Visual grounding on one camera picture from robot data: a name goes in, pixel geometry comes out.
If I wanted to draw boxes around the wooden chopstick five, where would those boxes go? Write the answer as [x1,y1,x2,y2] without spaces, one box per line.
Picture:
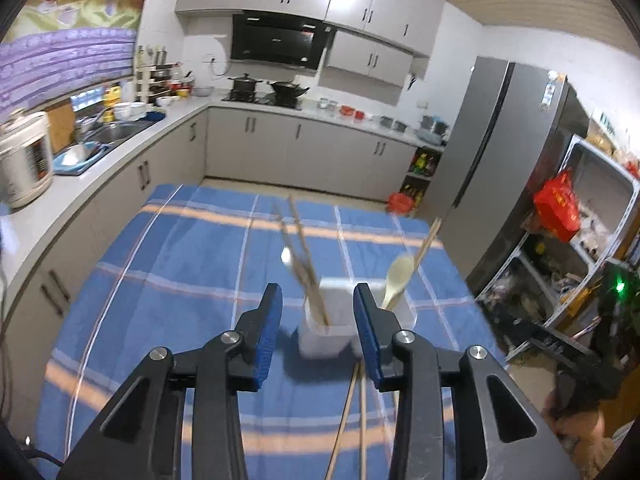
[359,367,368,480]

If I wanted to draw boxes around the wooden chopstick four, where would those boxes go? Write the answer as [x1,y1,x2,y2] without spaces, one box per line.
[323,362,360,480]

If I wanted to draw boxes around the cream plastic rice spoon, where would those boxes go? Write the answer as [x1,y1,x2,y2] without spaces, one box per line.
[382,252,416,310]

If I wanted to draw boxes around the wooden chopstick two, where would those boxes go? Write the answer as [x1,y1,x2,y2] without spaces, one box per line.
[413,217,442,272]

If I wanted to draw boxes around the wooden chopstick one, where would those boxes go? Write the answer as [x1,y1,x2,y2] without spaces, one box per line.
[274,206,323,326]

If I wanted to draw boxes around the wooden chopstick seven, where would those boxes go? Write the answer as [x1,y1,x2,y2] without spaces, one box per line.
[288,195,330,326]

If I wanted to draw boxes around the stainless kitchen sink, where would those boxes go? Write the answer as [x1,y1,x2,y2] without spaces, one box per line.
[81,120,154,146]

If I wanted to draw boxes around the white metal storage shelf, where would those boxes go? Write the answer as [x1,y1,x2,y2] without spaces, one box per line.
[477,136,639,328]

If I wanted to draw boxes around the red plastic bag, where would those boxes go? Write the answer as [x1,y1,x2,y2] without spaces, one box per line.
[534,169,580,243]

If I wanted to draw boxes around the blue plaid tablecloth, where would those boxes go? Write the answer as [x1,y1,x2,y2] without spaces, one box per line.
[34,182,507,480]

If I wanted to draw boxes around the white two-compartment utensil holder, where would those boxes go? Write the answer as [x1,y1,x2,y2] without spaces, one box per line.
[296,276,419,361]

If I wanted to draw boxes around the grey lower cabinets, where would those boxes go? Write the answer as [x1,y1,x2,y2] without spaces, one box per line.
[1,103,420,428]

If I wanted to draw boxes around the grey cabinets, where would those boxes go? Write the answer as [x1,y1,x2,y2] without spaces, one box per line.
[1,103,420,428]
[176,0,445,87]

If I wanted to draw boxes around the red waste bin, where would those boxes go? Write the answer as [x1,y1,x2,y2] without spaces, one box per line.
[386,192,414,216]

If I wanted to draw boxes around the grey double-door refrigerator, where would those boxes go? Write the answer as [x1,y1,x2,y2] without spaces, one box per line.
[416,58,589,294]

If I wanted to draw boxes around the steel steamer pot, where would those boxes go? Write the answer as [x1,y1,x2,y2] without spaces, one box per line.
[416,115,449,145]

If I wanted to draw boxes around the white rice cooker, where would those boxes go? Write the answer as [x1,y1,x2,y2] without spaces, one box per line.
[1,108,53,210]

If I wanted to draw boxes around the black cooking pot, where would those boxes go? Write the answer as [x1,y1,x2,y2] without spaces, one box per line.
[229,73,262,102]

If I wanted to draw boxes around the black wok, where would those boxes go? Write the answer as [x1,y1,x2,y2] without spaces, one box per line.
[269,80,309,108]

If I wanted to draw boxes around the landscape window blind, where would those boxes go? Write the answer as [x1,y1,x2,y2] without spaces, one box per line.
[1,0,145,120]

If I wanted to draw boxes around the grey upper cabinets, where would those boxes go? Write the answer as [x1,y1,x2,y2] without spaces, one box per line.
[176,0,445,87]

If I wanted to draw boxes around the black range hood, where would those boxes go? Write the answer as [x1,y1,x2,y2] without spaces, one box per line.
[230,12,333,70]

